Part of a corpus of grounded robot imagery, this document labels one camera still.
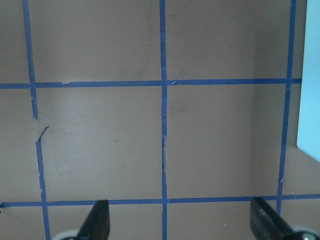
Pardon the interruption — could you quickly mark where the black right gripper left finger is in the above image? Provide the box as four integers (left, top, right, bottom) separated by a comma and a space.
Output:
76, 200, 111, 240

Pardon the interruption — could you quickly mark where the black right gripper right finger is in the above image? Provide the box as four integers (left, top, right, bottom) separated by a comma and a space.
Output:
250, 197, 295, 240

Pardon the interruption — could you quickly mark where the light blue plastic bin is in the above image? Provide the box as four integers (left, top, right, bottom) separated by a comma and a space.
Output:
297, 0, 320, 162

